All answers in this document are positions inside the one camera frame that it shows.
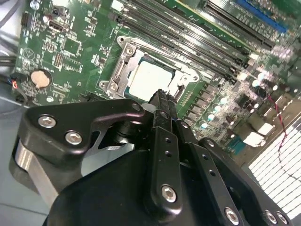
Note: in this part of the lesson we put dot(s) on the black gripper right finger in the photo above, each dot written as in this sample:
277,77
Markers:
211,169

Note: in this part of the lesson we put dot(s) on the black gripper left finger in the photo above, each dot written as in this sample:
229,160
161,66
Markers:
70,122

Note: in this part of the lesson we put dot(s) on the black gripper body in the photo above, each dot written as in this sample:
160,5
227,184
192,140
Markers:
105,200

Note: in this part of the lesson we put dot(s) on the silver green CPU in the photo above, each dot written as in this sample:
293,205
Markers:
150,80

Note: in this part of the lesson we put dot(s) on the metal socket cover frame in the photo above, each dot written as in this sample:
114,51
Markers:
176,78

